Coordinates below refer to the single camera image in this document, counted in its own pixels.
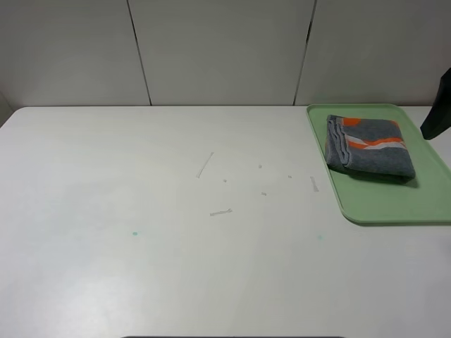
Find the grey towel with orange pattern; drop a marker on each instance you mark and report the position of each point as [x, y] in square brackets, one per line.
[369, 147]

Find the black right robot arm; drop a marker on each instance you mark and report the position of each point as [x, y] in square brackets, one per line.
[438, 119]

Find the green plastic tray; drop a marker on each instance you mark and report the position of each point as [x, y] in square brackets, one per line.
[425, 199]

